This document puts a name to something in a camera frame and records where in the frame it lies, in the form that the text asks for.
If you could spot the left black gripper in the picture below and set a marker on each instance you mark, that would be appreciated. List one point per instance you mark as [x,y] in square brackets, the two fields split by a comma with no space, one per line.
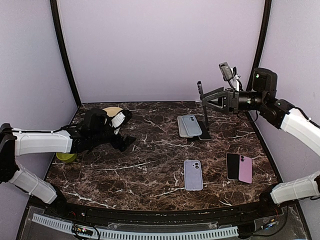
[128,141]

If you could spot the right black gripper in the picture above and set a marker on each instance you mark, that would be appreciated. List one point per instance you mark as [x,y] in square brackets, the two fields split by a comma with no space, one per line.
[222,104]

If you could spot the lavender phone case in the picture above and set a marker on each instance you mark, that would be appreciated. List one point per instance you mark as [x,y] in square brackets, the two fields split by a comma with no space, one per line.
[193,177]

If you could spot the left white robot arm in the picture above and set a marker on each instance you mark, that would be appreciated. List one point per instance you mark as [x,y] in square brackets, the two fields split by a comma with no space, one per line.
[16,143]

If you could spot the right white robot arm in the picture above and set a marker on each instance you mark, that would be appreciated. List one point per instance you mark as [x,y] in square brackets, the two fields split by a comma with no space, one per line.
[279,113]

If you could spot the grey clear phone case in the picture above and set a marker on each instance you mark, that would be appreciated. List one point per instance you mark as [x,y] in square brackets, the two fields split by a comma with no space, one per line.
[181,128]

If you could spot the black phone face up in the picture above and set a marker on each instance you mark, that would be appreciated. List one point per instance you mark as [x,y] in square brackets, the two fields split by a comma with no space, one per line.
[232,166]

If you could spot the pink phone face down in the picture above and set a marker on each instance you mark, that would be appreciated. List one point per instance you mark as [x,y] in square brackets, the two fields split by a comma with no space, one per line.
[245,169]

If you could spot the beige round plate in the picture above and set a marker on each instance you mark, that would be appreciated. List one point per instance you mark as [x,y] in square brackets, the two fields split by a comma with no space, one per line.
[112,111]

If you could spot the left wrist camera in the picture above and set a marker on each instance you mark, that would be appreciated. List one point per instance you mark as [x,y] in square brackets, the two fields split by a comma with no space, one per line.
[121,118]

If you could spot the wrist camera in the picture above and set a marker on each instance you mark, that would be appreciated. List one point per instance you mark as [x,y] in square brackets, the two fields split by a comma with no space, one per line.
[121,118]
[231,76]

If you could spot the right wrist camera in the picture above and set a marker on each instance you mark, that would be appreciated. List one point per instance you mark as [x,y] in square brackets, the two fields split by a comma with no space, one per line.
[231,76]

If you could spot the right black frame post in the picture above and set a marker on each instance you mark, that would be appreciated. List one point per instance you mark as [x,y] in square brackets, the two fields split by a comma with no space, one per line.
[261,41]

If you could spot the black frame post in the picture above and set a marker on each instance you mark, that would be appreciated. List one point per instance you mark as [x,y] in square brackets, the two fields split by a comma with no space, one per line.
[261,41]
[63,51]

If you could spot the white slotted cable duct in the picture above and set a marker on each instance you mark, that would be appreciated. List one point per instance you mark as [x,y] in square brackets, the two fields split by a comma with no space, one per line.
[84,232]

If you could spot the left black frame post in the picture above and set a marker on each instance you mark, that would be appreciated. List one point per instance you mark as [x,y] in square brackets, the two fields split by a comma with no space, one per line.
[63,51]

